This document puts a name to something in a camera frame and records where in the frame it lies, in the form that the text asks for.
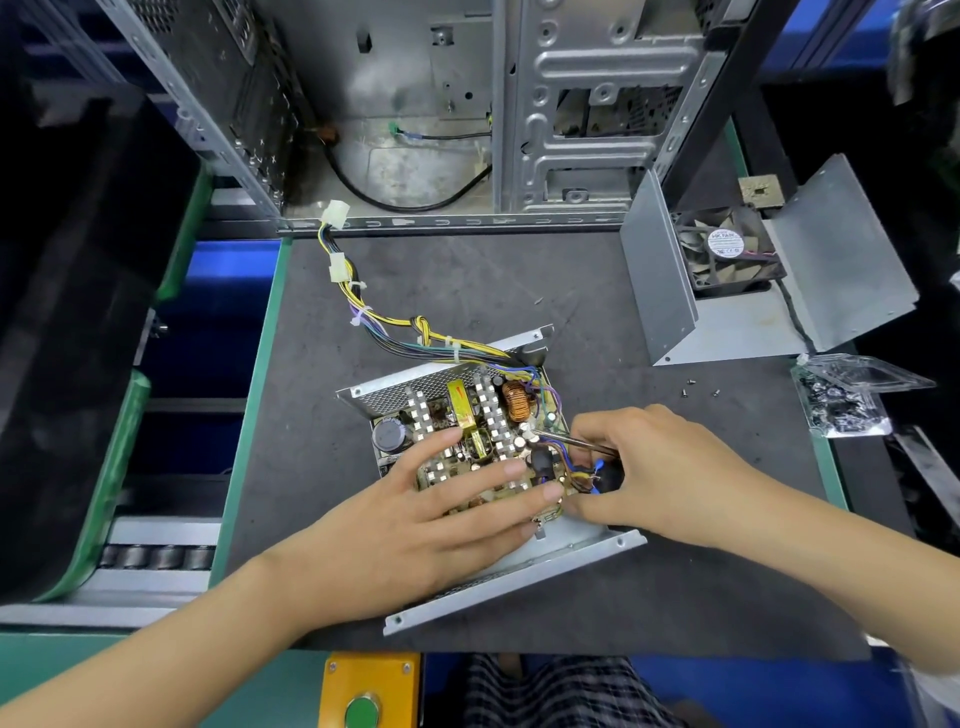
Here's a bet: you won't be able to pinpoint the person's left hand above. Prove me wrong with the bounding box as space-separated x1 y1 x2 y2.
264 427 565 637

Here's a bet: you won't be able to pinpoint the person's right hand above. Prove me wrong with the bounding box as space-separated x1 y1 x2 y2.
559 405 760 553

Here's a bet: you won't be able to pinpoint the power supply unit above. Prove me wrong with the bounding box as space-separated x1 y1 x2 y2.
335 324 648 637

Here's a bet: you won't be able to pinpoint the black handled screwdriver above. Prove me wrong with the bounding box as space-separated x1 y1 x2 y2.
534 431 625 496

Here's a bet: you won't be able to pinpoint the person's right forearm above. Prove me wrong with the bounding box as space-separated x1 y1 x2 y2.
744 476 960 680

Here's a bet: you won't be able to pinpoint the person's left forearm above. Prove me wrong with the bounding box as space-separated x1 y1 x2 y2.
0 549 325 728

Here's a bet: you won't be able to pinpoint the dark grey work mat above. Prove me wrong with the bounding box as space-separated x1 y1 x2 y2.
225 232 873 652

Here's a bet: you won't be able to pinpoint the plaid clothing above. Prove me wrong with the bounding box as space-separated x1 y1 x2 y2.
459 654 680 728

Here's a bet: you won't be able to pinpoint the yellow button box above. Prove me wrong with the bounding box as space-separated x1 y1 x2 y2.
321 651 423 728

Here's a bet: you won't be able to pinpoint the blue plastic crate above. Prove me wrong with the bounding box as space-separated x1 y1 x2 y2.
141 240 283 402

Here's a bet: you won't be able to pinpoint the clear bag of screws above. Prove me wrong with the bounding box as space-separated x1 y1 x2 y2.
791 352 937 441

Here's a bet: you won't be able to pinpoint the black cooling fan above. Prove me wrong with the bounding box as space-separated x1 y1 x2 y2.
671 204 789 294

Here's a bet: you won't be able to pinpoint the metal conveyor rollers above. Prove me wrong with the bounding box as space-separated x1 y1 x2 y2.
97 543 219 573

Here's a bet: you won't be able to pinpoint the grey metal power supply cover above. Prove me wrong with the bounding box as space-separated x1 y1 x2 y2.
619 153 921 367

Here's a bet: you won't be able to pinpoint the small square processor chip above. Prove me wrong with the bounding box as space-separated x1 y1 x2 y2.
738 174 786 209

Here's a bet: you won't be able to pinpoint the large black bin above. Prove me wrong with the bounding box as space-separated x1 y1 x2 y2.
0 75 216 606

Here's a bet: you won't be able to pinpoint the grey metal computer case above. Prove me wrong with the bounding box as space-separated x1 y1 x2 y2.
97 0 798 238

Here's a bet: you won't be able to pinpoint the yellow black wire harness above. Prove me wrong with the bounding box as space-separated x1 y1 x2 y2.
318 201 543 370

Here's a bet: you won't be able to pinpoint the thick black cable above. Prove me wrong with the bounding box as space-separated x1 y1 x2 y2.
318 123 495 214

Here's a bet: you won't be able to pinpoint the black fan cable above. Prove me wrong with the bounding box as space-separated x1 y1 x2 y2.
776 277 819 358

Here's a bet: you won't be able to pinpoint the thin wire with green plug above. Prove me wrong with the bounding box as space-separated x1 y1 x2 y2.
386 122 494 144

